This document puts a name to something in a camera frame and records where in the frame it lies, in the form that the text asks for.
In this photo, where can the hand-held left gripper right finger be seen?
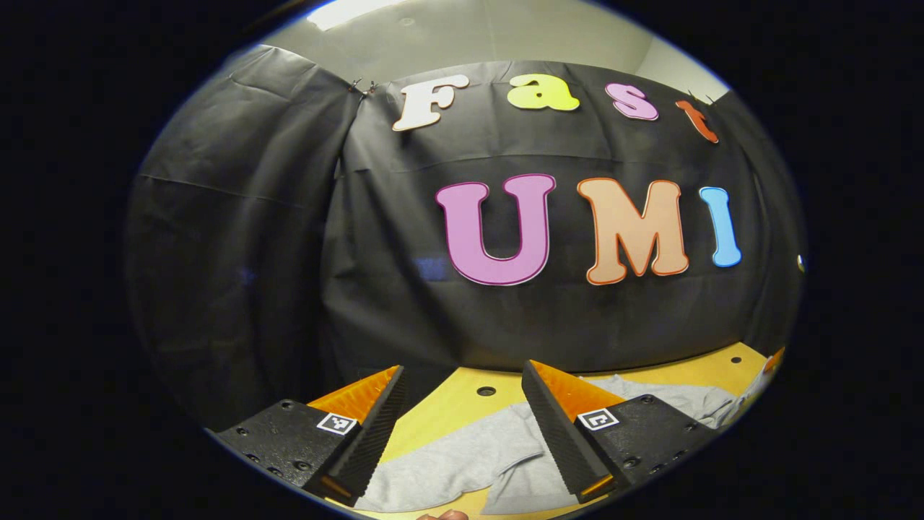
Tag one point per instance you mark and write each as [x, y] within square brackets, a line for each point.
[559, 448]

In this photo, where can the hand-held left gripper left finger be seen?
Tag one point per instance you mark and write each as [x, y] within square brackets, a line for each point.
[368, 448]

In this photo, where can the grey zip-neck sweatshirt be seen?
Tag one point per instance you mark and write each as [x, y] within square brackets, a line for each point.
[469, 455]

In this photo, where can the ceiling light panel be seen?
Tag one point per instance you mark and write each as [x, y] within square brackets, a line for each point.
[346, 11]

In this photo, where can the black backdrop cloth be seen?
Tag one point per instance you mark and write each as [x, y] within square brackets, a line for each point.
[289, 253]

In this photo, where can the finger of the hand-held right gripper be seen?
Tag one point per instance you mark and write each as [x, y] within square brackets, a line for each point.
[775, 359]

